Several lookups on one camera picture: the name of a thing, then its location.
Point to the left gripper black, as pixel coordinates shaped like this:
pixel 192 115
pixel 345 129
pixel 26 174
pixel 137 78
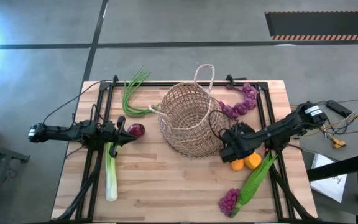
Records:
pixel 115 140

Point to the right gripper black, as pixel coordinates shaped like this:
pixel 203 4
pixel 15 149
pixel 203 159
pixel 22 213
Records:
pixel 238 140

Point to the red onion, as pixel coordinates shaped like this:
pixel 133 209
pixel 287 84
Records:
pixel 136 129

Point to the white and green leek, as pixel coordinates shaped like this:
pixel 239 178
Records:
pixel 111 174

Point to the green corn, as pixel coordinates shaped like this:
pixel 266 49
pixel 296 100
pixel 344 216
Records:
pixel 253 183

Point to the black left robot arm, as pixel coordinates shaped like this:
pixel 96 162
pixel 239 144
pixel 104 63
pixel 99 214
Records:
pixel 61 132

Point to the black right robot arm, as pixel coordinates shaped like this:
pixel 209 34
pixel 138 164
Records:
pixel 284 124

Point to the yellow bell pepper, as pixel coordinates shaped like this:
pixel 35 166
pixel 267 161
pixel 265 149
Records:
pixel 253 160

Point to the small purple grape bunch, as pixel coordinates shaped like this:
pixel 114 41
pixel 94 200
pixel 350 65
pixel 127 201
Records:
pixel 228 202

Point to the white paper sheet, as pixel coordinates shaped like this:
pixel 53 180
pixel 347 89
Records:
pixel 329 183

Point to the black power brick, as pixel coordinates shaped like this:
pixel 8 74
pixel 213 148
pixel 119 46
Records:
pixel 339 108

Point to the black desk with dark bar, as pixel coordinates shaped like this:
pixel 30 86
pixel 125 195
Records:
pixel 340 169

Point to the black mat with hazard stripes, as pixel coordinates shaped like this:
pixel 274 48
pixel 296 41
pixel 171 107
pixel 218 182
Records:
pixel 322 25

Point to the black aluminium table frame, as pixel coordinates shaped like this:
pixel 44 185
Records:
pixel 162 84

